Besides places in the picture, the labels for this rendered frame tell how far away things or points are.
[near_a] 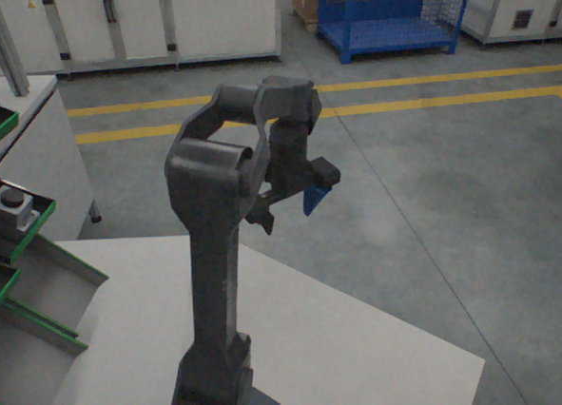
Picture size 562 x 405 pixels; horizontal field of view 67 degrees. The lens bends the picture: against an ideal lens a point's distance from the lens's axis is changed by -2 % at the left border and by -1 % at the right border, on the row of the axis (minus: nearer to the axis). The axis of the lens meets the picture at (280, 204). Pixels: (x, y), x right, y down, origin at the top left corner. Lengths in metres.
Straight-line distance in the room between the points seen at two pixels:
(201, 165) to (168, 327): 0.65
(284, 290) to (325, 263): 1.24
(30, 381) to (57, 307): 0.14
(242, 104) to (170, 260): 0.74
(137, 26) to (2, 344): 3.75
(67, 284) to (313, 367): 0.50
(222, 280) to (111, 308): 0.64
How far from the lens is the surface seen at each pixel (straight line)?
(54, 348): 0.83
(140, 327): 1.00
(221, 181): 0.37
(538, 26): 5.67
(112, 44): 4.40
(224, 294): 0.45
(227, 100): 0.43
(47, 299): 0.88
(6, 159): 1.84
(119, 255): 1.16
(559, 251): 2.74
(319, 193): 0.74
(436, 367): 0.96
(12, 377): 0.80
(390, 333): 0.98
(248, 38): 4.41
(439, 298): 2.23
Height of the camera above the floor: 1.65
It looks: 40 degrees down
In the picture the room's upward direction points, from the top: straight up
